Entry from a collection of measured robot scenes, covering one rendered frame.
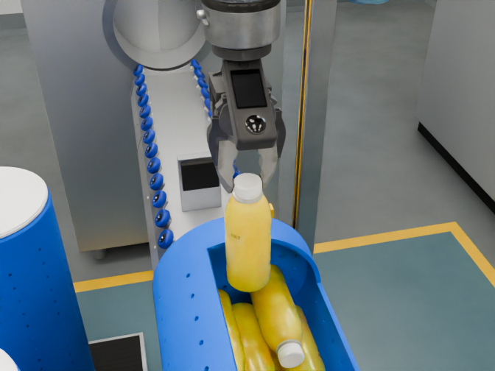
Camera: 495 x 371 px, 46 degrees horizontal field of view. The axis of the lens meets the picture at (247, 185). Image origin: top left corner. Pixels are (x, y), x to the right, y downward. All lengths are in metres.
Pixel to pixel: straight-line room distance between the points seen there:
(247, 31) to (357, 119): 3.11
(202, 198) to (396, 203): 1.77
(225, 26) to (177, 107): 1.25
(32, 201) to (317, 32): 0.77
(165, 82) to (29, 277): 0.93
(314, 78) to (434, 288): 1.41
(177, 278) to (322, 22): 0.77
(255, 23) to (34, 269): 0.91
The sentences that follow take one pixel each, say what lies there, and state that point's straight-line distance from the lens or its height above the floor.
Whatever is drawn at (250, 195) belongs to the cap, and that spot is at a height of 1.36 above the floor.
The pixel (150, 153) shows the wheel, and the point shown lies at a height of 0.97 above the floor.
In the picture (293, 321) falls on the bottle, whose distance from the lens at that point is 0.94.
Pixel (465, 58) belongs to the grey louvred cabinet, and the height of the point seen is 0.63.
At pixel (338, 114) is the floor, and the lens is 3.78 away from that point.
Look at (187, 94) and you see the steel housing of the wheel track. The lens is 1.97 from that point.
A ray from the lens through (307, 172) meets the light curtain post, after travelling 1.63.
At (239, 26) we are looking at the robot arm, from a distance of 0.65.
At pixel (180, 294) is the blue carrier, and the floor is 1.19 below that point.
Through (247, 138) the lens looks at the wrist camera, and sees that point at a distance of 0.64.
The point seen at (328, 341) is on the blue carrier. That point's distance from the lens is 1.00.
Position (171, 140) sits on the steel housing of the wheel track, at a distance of 1.72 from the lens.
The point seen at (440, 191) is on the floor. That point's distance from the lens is 3.21.
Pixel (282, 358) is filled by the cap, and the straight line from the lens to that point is 0.91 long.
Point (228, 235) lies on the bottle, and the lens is 0.81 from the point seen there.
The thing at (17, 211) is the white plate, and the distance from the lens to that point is 1.36.
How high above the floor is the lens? 1.83
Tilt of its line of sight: 36 degrees down
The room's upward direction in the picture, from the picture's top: straight up
